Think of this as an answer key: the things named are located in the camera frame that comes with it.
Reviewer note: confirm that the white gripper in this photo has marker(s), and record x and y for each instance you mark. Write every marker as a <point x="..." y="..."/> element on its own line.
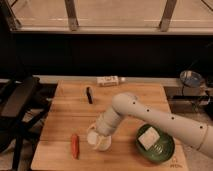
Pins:
<point x="107" y="122"/>

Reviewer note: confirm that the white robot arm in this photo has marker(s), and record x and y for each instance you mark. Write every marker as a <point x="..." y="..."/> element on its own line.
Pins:
<point x="195" y="134"/>

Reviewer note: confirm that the orange carrot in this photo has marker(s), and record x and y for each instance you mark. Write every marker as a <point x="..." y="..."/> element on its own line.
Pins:
<point x="75" y="146"/>

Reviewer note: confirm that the white small box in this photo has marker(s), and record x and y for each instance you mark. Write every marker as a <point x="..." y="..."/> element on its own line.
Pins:
<point x="107" y="81"/>

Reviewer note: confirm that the white sponge block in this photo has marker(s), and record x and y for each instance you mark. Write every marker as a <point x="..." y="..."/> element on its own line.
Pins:
<point x="149" y="138"/>

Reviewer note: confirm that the silver fork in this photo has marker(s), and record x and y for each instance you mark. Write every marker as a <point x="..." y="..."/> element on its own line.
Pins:
<point x="159" y="147"/>

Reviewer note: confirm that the green bowl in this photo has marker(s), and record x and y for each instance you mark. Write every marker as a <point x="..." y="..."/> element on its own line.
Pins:
<point x="154" y="144"/>

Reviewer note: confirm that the black chair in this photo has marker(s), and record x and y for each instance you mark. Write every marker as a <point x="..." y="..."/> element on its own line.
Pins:
<point x="17" y="99"/>

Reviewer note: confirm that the silver round metal object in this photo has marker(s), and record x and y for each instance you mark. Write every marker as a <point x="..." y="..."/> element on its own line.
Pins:
<point x="192" y="80"/>

